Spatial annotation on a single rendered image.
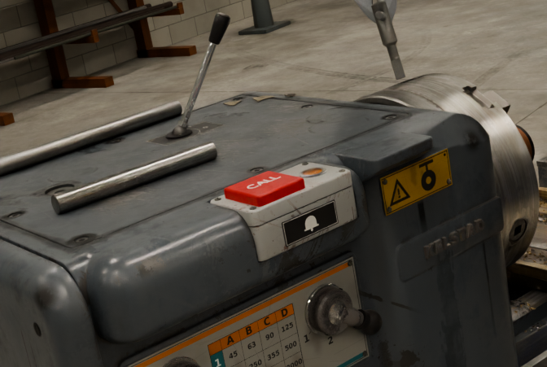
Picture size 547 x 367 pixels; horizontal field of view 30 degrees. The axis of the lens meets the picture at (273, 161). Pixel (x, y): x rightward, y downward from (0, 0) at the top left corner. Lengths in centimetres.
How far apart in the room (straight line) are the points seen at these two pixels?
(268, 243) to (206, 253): 7
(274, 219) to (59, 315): 23
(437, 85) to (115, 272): 67
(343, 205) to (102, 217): 25
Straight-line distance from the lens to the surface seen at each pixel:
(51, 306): 94
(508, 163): 141
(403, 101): 140
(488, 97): 149
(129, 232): 100
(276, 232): 100
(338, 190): 104
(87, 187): 111
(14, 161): 133
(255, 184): 102
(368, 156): 109
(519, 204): 143
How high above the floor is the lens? 157
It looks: 16 degrees down
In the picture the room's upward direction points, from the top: 10 degrees counter-clockwise
